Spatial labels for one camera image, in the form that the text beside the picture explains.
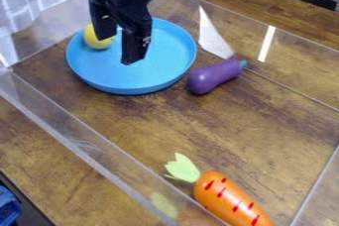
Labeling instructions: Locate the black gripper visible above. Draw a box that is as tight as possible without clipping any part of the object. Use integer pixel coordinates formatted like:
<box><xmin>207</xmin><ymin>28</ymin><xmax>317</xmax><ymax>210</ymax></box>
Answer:
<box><xmin>88</xmin><ymin>0</ymin><xmax>152</xmax><ymax>65</ymax></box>

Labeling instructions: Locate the yellow toy lemon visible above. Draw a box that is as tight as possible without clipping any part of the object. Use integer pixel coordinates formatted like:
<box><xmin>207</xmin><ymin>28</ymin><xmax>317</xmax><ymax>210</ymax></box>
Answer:
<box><xmin>84</xmin><ymin>24</ymin><xmax>113</xmax><ymax>50</ymax></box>

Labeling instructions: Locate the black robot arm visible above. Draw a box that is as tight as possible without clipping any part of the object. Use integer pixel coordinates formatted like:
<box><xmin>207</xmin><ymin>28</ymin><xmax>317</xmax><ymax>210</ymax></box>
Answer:
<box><xmin>88</xmin><ymin>0</ymin><xmax>152</xmax><ymax>65</ymax></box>

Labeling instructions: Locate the blue round tray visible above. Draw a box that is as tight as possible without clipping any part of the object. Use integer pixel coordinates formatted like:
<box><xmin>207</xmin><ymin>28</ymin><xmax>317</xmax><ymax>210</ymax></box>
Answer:
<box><xmin>67</xmin><ymin>18</ymin><xmax>197</xmax><ymax>95</ymax></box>

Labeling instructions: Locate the purple toy eggplant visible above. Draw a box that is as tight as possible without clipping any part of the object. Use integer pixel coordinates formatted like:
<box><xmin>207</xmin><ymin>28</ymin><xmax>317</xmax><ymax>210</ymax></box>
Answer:
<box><xmin>187</xmin><ymin>58</ymin><xmax>248</xmax><ymax>94</ymax></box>

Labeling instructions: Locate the orange toy carrot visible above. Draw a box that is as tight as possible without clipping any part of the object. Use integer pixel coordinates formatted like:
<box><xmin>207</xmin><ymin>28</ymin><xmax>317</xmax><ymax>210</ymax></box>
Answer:
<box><xmin>164</xmin><ymin>153</ymin><xmax>273</xmax><ymax>226</ymax></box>

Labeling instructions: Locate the blue object at corner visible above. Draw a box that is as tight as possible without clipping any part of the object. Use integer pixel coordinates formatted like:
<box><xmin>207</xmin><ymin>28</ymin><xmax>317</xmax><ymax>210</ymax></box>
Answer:
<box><xmin>0</xmin><ymin>185</ymin><xmax>21</xmax><ymax>226</ymax></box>

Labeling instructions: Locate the clear acrylic enclosure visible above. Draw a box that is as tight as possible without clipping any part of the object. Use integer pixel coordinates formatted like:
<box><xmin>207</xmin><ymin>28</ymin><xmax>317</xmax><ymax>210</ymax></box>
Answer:
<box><xmin>0</xmin><ymin>0</ymin><xmax>339</xmax><ymax>226</ymax></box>

